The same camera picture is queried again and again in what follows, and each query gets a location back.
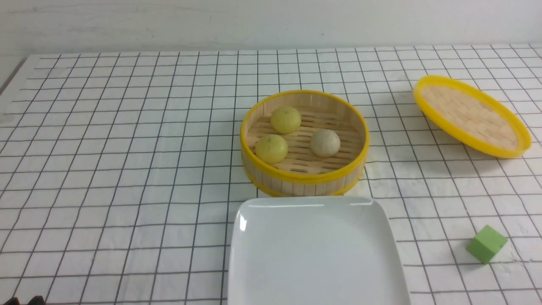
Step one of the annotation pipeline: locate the white square plate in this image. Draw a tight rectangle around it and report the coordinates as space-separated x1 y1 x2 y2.
228 196 412 305

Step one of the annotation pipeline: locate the beige steamed bun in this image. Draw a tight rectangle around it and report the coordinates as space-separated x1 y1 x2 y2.
310 129 341 158

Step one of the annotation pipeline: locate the dark object bottom left corner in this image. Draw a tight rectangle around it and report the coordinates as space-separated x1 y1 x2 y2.
3 296 45 305

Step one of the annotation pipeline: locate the green cube block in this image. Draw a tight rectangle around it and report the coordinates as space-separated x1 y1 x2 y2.
466 225 508 265

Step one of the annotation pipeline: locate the yellow steamed bun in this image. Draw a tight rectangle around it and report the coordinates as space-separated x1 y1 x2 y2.
255 134 288 164
270 106 301 134

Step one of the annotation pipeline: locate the bamboo steamer basket yellow rim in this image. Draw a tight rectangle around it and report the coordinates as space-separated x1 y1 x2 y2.
240 89 370 197

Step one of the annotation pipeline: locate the yellow steamed bun front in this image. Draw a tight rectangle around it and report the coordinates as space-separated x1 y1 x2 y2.
255 134 288 164

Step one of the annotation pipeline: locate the yellow rimmed bamboo steamer lid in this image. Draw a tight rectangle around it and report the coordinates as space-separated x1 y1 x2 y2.
413 75 532 159

